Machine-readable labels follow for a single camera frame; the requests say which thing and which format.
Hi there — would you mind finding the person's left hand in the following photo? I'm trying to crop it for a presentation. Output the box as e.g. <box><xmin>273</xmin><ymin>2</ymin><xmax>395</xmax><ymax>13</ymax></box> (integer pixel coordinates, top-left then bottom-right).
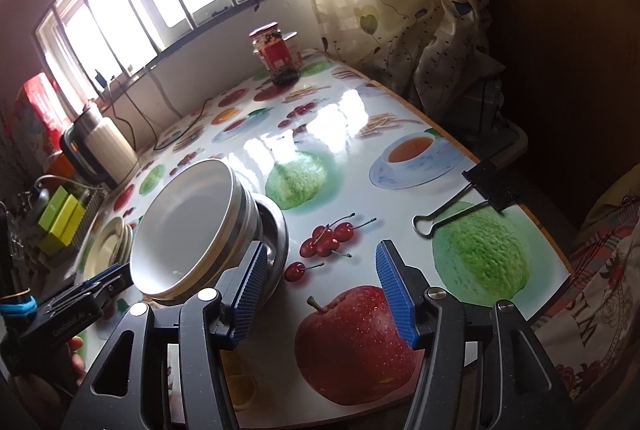
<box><xmin>12</xmin><ymin>336</ymin><xmax>87</xmax><ymax>416</ymax></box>

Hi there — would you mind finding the black power cable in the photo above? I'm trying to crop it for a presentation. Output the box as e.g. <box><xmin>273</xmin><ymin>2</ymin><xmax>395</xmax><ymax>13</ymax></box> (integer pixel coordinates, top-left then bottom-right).
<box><xmin>112</xmin><ymin>70</ymin><xmax>212</xmax><ymax>151</ymax></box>

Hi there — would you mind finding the black binder clip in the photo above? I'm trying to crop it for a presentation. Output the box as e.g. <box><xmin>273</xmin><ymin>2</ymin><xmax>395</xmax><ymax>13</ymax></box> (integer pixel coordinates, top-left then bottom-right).
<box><xmin>412</xmin><ymin>160</ymin><xmax>523</xmax><ymax>239</ymax></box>

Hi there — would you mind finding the cream electric kettle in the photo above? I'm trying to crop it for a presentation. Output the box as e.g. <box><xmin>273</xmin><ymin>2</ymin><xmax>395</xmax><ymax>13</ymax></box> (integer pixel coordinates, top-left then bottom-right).
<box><xmin>59</xmin><ymin>107</ymin><xmax>140</xmax><ymax>191</ymax></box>

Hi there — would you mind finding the clear plastic cup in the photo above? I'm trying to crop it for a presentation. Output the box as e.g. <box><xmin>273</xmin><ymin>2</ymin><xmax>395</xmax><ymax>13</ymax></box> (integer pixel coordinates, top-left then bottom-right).
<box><xmin>282</xmin><ymin>32</ymin><xmax>304</xmax><ymax>61</ymax></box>

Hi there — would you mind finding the grey oval device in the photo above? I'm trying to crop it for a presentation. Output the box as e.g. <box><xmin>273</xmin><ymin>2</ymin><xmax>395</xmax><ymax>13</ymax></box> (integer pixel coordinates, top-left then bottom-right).
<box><xmin>27</xmin><ymin>188</ymin><xmax>51</xmax><ymax>211</ymax></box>

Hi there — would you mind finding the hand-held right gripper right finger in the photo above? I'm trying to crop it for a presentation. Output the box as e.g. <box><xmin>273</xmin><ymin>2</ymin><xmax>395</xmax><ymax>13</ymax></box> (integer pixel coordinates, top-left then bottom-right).
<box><xmin>375</xmin><ymin>239</ymin><xmax>571</xmax><ymax>430</ymax></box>

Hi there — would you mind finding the lime green box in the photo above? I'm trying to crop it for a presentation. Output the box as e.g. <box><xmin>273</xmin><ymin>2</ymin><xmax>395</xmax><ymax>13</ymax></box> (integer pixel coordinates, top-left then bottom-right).
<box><xmin>47</xmin><ymin>197</ymin><xmax>86</xmax><ymax>247</ymax></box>

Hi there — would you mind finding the food-print tablecloth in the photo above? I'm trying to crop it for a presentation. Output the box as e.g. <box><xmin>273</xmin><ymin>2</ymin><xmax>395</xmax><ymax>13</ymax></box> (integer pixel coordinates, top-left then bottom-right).
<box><xmin>75</xmin><ymin>50</ymin><xmax>573</xmax><ymax>430</ymax></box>

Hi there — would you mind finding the cream heart-print curtain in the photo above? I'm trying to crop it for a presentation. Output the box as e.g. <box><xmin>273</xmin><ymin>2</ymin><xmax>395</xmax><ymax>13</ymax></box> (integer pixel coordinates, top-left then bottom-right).
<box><xmin>287</xmin><ymin>0</ymin><xmax>506</xmax><ymax>111</ymax></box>

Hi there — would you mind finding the red printed bag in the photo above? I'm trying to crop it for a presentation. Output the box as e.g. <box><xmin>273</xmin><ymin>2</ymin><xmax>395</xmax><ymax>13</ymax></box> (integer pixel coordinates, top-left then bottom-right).
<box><xmin>10</xmin><ymin>72</ymin><xmax>68</xmax><ymax>158</ymax></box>

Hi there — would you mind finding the orange box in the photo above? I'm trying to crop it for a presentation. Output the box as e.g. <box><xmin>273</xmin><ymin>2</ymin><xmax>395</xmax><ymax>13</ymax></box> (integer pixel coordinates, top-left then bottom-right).
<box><xmin>47</xmin><ymin>155</ymin><xmax>76</xmax><ymax>178</ymax></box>

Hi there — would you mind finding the dark green box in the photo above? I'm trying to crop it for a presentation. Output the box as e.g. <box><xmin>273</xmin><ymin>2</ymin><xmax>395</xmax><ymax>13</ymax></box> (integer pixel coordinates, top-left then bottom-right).
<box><xmin>37</xmin><ymin>186</ymin><xmax>69</xmax><ymax>231</ymax></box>

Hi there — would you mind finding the printed blanket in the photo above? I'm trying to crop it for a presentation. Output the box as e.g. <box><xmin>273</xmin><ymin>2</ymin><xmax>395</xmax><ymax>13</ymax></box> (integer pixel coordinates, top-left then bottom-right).
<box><xmin>530</xmin><ymin>172</ymin><xmax>640</xmax><ymax>403</ymax></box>

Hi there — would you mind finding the stainless steel basin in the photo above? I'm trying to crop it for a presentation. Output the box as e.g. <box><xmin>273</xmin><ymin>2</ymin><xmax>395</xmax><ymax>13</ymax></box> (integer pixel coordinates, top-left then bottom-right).
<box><xmin>250</xmin><ymin>192</ymin><xmax>290</xmax><ymax>305</ymax></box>

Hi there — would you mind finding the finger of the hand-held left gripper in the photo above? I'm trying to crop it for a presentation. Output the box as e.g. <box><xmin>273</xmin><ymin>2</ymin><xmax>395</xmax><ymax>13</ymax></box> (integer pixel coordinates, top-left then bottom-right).
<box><xmin>75</xmin><ymin>263</ymin><xmax>126</xmax><ymax>291</ymax></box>
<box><xmin>91</xmin><ymin>272</ymin><xmax>132</xmax><ymax>311</ymax></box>

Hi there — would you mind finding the small white blue-striped bowl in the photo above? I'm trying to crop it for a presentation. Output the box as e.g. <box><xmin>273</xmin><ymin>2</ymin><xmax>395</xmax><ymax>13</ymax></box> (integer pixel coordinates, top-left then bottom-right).
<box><xmin>129</xmin><ymin>158</ymin><xmax>251</xmax><ymax>298</ymax></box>

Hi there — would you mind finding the glass jar with red label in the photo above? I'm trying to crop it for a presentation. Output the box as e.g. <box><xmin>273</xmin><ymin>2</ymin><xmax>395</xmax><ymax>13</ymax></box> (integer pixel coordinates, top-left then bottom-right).
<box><xmin>249</xmin><ymin>22</ymin><xmax>302</xmax><ymax>86</ymax></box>

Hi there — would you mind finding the grey ribbed basket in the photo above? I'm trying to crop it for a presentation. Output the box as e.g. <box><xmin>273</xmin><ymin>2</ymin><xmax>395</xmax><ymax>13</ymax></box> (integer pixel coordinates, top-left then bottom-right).
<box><xmin>30</xmin><ymin>187</ymin><xmax>108</xmax><ymax>255</ymax></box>

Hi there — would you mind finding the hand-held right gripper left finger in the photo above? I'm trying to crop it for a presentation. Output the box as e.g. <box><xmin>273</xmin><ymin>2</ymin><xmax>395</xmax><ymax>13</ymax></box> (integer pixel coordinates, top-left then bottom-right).
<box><xmin>70</xmin><ymin>241</ymin><xmax>269</xmax><ymax>430</ymax></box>

